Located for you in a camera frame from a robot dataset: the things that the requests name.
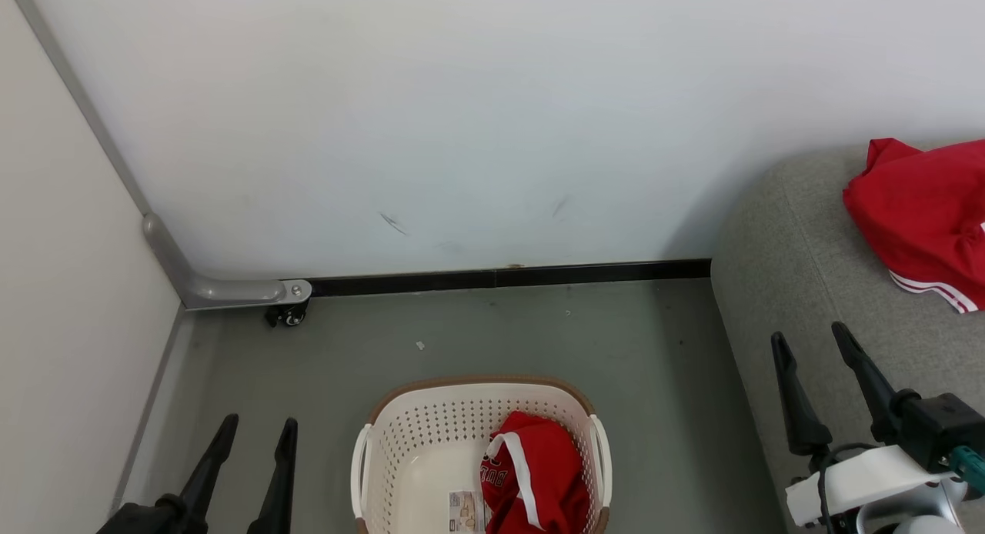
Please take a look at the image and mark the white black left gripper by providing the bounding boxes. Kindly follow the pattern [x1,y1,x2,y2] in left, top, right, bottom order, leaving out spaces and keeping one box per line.
[96,415,299,534]

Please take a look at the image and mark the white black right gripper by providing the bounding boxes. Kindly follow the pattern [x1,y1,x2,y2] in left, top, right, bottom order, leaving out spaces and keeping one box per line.
[771,322,985,527]

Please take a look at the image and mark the red shorts with white stripes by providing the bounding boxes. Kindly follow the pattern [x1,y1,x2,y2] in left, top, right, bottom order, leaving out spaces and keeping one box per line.
[843,138,985,314]

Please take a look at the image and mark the red jersey with white trim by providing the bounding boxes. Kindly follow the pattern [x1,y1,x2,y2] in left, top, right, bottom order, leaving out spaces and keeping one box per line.
[481,411,592,534]

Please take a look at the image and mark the grey fabric sofa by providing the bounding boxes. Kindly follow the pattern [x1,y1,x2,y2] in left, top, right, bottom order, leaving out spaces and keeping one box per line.
[710,138,985,534]

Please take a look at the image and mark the black caster wheel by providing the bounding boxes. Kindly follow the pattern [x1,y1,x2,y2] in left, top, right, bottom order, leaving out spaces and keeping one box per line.
[265,302,310,327]

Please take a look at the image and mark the cream perforated laundry basket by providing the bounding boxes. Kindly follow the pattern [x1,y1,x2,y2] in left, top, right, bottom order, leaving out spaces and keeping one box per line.
[351,375,613,534]

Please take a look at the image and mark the paper label sticker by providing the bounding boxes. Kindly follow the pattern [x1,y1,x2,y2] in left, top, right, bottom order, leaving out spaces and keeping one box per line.
[449,490,487,534]

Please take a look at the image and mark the black baseboard strip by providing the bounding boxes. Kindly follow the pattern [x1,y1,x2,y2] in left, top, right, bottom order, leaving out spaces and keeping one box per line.
[308,259,711,298]

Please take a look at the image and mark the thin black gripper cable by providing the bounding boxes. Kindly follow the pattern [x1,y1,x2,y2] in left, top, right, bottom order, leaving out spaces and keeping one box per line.
[814,442,876,534]

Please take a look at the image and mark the grey metal partition frame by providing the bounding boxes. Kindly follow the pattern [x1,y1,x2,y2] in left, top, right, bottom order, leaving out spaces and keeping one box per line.
[4,0,313,312]

